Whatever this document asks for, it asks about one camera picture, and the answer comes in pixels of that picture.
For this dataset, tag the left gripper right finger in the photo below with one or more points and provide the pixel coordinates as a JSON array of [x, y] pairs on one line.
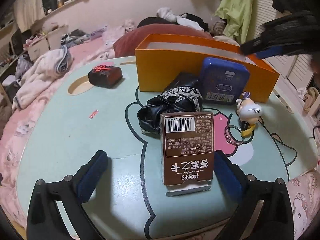
[[275, 220]]

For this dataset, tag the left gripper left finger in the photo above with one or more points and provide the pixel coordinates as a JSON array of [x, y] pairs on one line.
[[44, 220]]

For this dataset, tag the cartoon figure keychain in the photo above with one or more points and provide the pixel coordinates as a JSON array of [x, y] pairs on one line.
[[249, 113]]

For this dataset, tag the brown card box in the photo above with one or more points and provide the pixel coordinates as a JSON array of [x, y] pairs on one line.
[[188, 152]]

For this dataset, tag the green hanging cloth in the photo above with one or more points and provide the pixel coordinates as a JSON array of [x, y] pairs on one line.
[[237, 14]]

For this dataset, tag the blue tin box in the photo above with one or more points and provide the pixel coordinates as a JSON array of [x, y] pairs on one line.
[[222, 81]]

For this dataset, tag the small red hair clip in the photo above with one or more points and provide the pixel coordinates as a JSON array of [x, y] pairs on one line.
[[93, 114]]

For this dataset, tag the white clothes pile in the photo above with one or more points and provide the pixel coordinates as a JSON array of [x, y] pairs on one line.
[[167, 14]]

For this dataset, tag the orange cardboard box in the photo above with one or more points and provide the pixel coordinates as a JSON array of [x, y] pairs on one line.
[[161, 57]]

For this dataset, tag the white fluffy blanket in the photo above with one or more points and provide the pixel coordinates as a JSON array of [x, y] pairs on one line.
[[49, 67]]

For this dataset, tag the dark brown wrapped block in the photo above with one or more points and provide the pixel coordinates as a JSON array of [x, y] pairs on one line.
[[105, 76]]

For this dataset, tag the red maroon pillow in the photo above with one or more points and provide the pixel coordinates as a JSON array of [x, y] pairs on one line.
[[126, 45]]

